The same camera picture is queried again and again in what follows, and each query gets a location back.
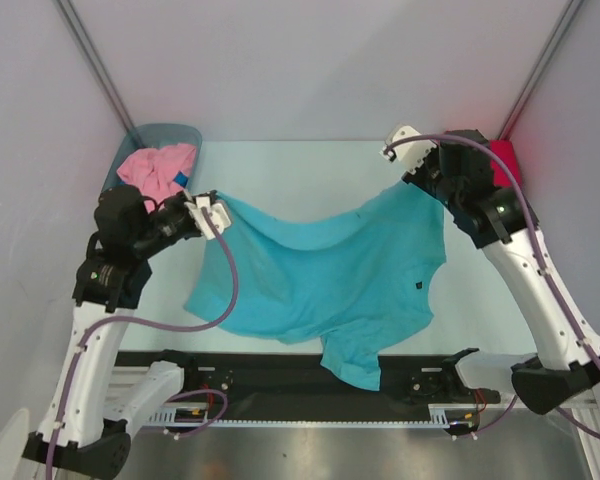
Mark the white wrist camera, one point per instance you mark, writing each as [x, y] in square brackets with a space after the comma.
[209, 213]
[410, 155]

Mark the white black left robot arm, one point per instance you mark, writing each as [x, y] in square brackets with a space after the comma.
[81, 431]

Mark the folded red t-shirt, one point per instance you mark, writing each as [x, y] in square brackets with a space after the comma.
[505, 162]

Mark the blue t-shirt in basket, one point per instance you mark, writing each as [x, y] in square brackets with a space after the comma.
[181, 179]

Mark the aluminium corner post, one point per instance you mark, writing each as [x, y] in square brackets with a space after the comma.
[550, 49]
[94, 61]

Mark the grey-blue plastic basket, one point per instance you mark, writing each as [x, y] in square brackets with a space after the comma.
[153, 135]

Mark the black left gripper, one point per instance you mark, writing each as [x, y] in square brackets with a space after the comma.
[179, 199]

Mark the pink t-shirt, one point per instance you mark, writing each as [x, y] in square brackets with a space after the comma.
[152, 171]

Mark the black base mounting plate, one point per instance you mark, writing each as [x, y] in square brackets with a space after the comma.
[410, 378]

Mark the white slotted cable duct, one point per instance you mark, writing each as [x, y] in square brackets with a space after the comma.
[356, 411]

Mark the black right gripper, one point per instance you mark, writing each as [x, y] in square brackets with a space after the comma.
[425, 177]

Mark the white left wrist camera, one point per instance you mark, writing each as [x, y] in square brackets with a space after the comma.
[209, 213]

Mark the left aluminium corner post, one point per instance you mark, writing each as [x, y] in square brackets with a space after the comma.
[94, 61]

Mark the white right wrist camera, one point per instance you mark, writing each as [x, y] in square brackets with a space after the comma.
[410, 155]

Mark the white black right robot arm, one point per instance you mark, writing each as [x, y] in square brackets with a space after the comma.
[566, 362]

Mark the teal t-shirt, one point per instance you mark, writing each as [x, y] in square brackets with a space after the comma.
[358, 281]

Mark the right aluminium corner post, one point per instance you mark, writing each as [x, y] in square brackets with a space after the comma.
[550, 49]

